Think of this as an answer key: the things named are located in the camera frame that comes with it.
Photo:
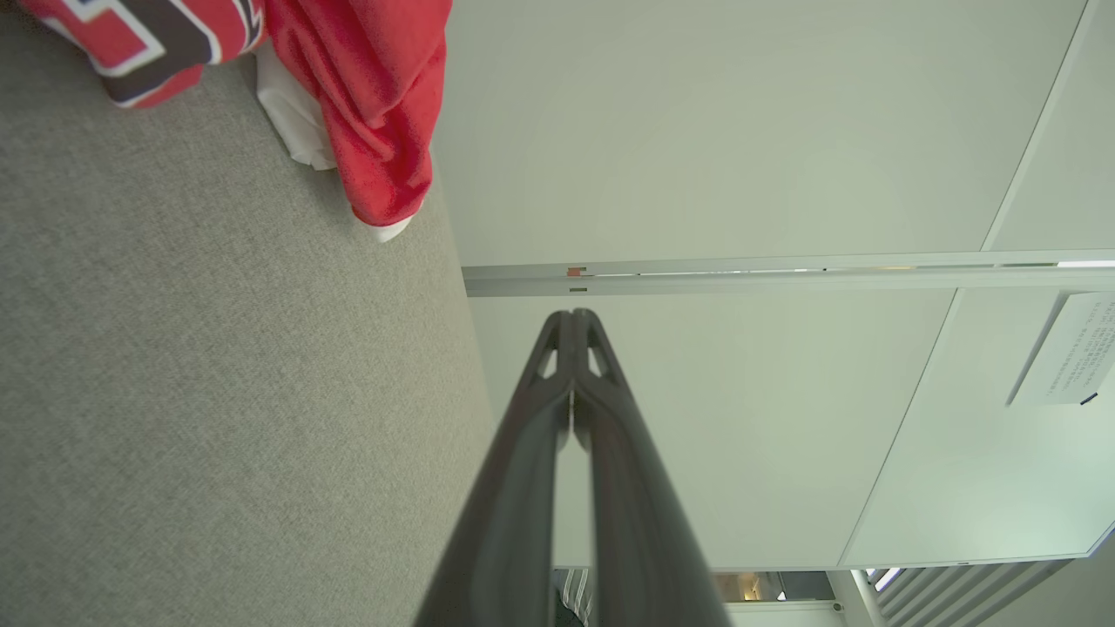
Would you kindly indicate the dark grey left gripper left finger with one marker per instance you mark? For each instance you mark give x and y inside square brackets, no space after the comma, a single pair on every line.
[514,522]

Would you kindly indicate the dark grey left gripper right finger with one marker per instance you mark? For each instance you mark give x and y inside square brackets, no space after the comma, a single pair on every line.
[636,531]

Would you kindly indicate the red Bulls shorts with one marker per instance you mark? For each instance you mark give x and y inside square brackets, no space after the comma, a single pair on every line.
[375,96]

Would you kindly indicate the red Bulls jersey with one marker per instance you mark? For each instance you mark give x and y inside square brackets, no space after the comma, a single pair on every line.
[148,43]

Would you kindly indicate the white slatted window blind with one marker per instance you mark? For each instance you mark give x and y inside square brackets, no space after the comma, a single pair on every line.
[958,592]

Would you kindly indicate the grey fabric sofa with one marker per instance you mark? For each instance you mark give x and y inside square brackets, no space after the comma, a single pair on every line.
[218,366]

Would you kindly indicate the aluminium wall rail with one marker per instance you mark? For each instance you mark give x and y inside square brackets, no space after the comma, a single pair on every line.
[784,274]

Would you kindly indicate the white paper wall sign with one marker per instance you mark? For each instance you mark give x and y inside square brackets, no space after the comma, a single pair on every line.
[1076,348]

